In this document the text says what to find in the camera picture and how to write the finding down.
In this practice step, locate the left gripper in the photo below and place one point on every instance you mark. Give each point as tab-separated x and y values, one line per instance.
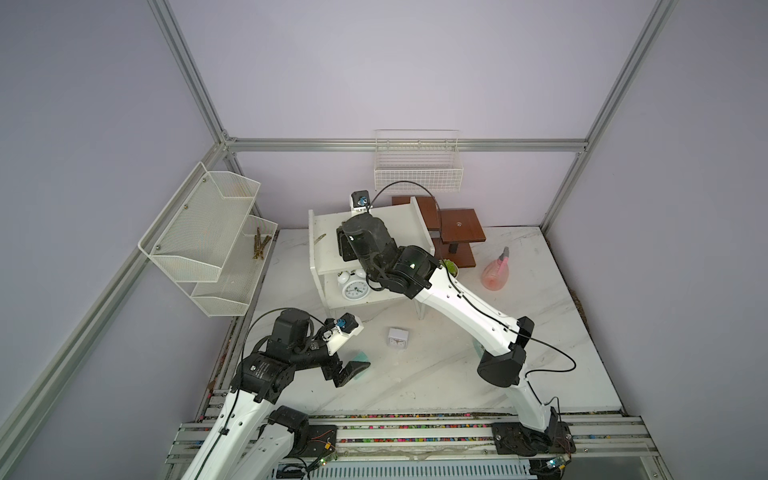
341	377

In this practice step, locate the lilac square alarm clock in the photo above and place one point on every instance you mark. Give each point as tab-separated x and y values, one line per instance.
398	338

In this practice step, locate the white twin-bell alarm clock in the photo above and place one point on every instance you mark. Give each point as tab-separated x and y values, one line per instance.
353	284

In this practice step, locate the mint green square alarm clock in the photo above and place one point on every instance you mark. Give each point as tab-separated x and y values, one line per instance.
360	360

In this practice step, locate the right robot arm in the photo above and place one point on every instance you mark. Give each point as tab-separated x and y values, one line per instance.
413	272

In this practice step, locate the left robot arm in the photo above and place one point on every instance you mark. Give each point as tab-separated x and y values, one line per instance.
253	432

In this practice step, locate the white two-tier shelf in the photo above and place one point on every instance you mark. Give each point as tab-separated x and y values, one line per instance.
404	223

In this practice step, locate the small potted green succulent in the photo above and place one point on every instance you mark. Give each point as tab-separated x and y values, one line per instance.
451	267

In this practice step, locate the brown twigs in rack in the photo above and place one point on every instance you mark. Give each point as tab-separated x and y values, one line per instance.
261	242

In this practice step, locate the brown wooden stepped stand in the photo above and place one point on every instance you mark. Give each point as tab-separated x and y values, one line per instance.
452	231

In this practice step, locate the pink spray bottle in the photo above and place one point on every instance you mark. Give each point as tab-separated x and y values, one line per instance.
496	273

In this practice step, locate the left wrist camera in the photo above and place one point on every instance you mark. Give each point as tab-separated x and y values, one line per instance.
339	331

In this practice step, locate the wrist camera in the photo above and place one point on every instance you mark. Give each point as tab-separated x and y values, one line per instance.
360	202
339	331

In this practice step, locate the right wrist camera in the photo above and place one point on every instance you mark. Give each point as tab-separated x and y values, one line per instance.
360	202

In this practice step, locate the white mesh wall rack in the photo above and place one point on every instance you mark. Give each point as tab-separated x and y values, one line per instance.
203	241

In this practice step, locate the white wire wall basket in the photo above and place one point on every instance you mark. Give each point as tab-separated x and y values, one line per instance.
427	157

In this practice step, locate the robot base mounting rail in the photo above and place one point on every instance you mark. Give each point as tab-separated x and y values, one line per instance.
437	434

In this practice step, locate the aluminium frame rails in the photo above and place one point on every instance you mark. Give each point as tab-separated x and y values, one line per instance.
26	421

